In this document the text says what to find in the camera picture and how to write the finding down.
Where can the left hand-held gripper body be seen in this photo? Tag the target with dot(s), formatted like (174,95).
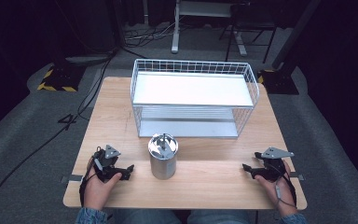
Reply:
(107,161)

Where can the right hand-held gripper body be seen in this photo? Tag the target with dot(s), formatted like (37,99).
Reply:
(273,169)

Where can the stainless steel canister with lid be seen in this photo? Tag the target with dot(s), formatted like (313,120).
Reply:
(163,165)

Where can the person's right hand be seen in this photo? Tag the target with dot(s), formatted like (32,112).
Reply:
(284,193)

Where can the person's left hand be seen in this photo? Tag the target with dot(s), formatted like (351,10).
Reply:
(96,191)

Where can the grey tape strip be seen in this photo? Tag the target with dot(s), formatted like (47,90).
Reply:
(73,178)
(297,176)

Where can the black yellow striped stand base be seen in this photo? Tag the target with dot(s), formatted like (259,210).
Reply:
(279,82)
(60,79)

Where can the dark slanted stand pole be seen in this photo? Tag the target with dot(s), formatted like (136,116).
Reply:
(295,34)

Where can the black chair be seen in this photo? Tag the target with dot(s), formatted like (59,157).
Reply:
(251,18)

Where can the white desk frame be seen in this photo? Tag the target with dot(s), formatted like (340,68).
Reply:
(176,34)

